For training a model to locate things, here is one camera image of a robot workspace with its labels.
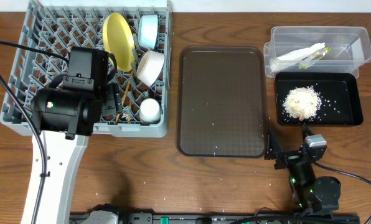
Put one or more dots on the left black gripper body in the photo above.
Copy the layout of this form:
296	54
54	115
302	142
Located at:
113	99

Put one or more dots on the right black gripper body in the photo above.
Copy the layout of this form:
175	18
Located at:
288	158

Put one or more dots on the wooden chopstick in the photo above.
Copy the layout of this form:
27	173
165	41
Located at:
130	90
125	94

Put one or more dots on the white cup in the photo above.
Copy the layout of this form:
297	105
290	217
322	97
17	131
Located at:
150	111

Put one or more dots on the pink white bowl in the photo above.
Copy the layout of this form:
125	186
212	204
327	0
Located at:
150	67

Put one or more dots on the yellow round plate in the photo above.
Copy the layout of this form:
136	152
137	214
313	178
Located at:
118	40

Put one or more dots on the blue bowl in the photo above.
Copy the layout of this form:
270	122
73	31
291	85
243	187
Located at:
148	30

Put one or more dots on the green snack packet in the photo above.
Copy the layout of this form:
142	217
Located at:
313	58

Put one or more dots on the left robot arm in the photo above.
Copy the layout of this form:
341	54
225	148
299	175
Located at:
64	114

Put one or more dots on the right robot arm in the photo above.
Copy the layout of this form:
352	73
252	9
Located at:
315	195

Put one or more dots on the rice food waste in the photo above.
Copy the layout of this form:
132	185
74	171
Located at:
302	103

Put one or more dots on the black waste tray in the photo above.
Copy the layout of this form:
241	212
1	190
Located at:
340	101

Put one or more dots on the dark brown serving tray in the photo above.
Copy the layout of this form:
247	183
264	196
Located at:
222	106

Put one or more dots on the grey plastic dish rack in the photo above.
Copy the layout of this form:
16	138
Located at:
57	29

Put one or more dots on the clear plastic bin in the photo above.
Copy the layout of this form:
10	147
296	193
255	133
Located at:
351	47

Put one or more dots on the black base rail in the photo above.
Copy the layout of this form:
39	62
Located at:
109	214

